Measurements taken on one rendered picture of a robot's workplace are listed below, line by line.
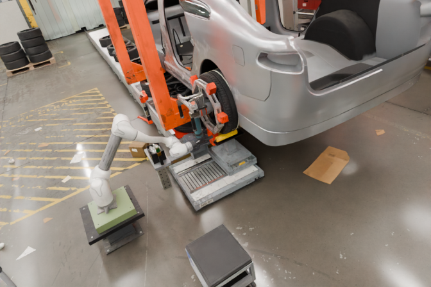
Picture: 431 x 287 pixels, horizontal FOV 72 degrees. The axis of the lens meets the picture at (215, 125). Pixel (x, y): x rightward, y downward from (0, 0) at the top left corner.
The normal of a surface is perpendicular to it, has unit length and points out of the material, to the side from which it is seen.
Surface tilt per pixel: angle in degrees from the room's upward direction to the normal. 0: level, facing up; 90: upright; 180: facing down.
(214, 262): 0
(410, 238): 0
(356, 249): 0
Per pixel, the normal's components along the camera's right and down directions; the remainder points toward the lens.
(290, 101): -0.04, 0.51
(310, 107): 0.26, 0.55
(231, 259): -0.17, -0.85
